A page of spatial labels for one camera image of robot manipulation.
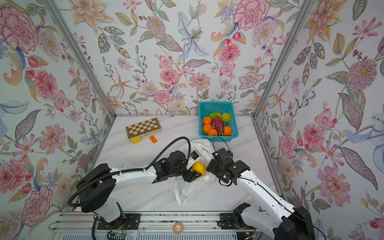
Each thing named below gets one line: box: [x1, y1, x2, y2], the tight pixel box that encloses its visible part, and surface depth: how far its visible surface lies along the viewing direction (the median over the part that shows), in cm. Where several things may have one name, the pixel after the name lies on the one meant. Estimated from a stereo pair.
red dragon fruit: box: [212, 116, 225, 136], surface depth 109 cm
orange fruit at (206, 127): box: [203, 124, 213, 134], surface depth 109 cm
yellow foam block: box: [131, 136, 142, 144], surface depth 106 cm
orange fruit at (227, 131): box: [223, 126, 232, 136], surface depth 107 cm
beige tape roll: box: [173, 222, 184, 235], surface depth 75 cm
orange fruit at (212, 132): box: [207, 128, 218, 136], surface depth 106 cm
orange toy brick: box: [149, 135, 158, 144], surface depth 109 cm
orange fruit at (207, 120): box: [203, 116, 213, 125], surface depth 116 cm
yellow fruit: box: [192, 161, 207, 176], surface depth 80 cm
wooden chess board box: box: [125, 117, 162, 141], surface depth 112 cm
